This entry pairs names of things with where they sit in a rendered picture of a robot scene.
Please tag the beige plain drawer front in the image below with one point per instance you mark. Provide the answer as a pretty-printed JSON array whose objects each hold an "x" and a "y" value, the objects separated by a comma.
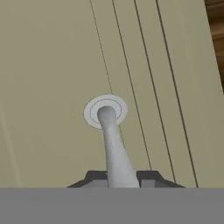
[{"x": 199, "y": 116}]

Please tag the beige drawer front with knob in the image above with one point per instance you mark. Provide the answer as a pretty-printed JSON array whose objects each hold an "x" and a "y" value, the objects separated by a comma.
[{"x": 49, "y": 87}]

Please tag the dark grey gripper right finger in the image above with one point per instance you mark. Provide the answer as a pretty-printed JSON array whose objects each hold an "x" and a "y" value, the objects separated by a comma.
[{"x": 149, "y": 178}]

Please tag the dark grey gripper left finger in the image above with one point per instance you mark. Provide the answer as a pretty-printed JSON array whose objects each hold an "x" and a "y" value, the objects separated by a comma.
[{"x": 97, "y": 178}]

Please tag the white round drawer knob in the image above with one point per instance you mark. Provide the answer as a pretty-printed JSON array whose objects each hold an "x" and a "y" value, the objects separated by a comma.
[{"x": 117, "y": 159}]

